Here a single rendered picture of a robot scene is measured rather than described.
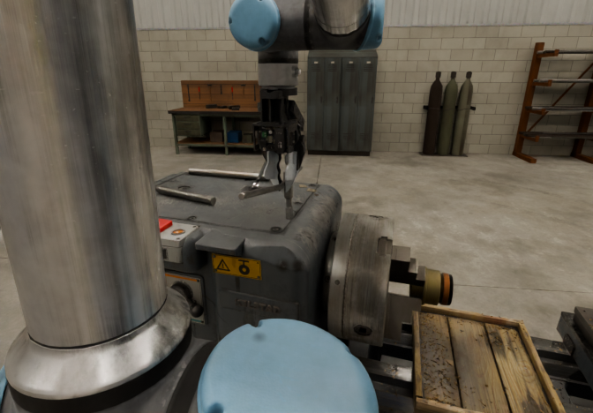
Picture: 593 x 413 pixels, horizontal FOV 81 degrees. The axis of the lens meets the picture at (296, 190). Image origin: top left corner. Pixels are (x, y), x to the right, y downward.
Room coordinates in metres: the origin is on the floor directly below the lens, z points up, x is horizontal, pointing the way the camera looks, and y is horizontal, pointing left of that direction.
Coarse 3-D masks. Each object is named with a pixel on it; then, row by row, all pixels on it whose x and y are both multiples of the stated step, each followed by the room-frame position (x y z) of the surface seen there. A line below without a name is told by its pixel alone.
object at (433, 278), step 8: (432, 272) 0.72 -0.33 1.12; (432, 280) 0.70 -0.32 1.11; (440, 280) 0.70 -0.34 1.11; (448, 280) 0.70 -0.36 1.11; (416, 288) 0.70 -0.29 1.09; (424, 288) 0.69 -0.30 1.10; (432, 288) 0.69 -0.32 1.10; (440, 288) 0.69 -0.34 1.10; (448, 288) 0.68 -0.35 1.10; (416, 296) 0.71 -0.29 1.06; (424, 296) 0.68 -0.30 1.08; (432, 296) 0.68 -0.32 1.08; (440, 296) 0.68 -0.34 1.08; (448, 296) 0.68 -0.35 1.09; (432, 304) 0.69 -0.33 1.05; (448, 304) 0.68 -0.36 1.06
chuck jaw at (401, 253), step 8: (384, 240) 0.70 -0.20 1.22; (384, 248) 0.68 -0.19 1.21; (392, 248) 0.69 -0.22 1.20; (400, 248) 0.69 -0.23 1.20; (408, 248) 0.69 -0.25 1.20; (384, 256) 0.66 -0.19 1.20; (392, 256) 0.67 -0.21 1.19; (400, 256) 0.67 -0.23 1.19; (408, 256) 0.67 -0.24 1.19; (392, 264) 0.68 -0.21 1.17; (400, 264) 0.67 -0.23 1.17; (408, 264) 0.66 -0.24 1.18; (416, 264) 0.69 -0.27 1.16; (392, 272) 0.69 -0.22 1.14; (400, 272) 0.69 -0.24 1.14; (408, 272) 0.68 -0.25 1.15; (416, 272) 0.68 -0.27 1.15; (424, 272) 0.70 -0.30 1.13; (392, 280) 0.71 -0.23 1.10; (400, 280) 0.71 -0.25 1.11; (408, 280) 0.70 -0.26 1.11; (416, 280) 0.69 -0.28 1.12; (424, 280) 0.68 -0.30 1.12
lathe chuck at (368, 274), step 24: (360, 216) 0.79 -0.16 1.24; (384, 216) 0.81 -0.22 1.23; (360, 240) 0.70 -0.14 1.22; (360, 264) 0.65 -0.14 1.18; (384, 264) 0.65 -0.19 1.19; (360, 288) 0.63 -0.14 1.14; (384, 288) 0.62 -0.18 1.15; (360, 312) 0.62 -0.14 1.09; (384, 312) 0.60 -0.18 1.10; (360, 336) 0.63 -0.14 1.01
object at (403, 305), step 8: (392, 296) 0.71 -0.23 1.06; (400, 296) 0.71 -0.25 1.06; (408, 296) 0.72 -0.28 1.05; (392, 304) 0.70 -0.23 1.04; (400, 304) 0.70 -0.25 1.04; (408, 304) 0.70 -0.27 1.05; (416, 304) 0.69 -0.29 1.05; (392, 312) 0.70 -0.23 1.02; (400, 312) 0.69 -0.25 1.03; (408, 312) 0.69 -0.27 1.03; (392, 320) 0.69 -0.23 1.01; (400, 320) 0.68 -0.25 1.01; (408, 320) 0.68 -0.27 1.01; (392, 328) 0.68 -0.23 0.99; (400, 328) 0.67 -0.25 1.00; (384, 336) 0.67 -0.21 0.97; (392, 336) 0.67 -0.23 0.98; (400, 336) 0.67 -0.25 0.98
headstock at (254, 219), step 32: (224, 192) 0.92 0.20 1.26; (320, 192) 0.92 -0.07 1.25; (192, 224) 0.70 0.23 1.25; (224, 224) 0.70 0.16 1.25; (256, 224) 0.70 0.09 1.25; (288, 224) 0.70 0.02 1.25; (320, 224) 0.76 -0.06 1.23; (192, 256) 0.63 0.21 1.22; (224, 256) 0.62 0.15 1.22; (256, 256) 0.60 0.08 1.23; (288, 256) 0.59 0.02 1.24; (320, 256) 0.70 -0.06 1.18; (192, 288) 0.66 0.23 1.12; (224, 288) 0.62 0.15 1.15; (256, 288) 0.60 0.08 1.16; (288, 288) 0.58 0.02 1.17; (320, 288) 0.71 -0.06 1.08; (192, 320) 0.66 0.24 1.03; (224, 320) 0.62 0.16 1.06; (256, 320) 0.60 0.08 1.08; (320, 320) 0.72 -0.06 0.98
